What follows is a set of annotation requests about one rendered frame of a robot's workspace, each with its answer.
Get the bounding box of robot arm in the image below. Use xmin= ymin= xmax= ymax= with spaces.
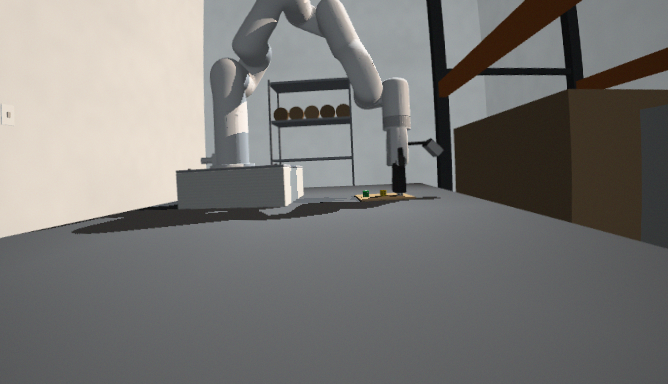
xmin=201 ymin=0 xmax=411 ymax=168

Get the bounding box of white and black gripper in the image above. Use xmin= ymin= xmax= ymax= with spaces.
xmin=383 ymin=126 xmax=411 ymax=193

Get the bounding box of tan square mat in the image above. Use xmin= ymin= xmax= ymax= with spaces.
xmin=355 ymin=193 xmax=416 ymax=202

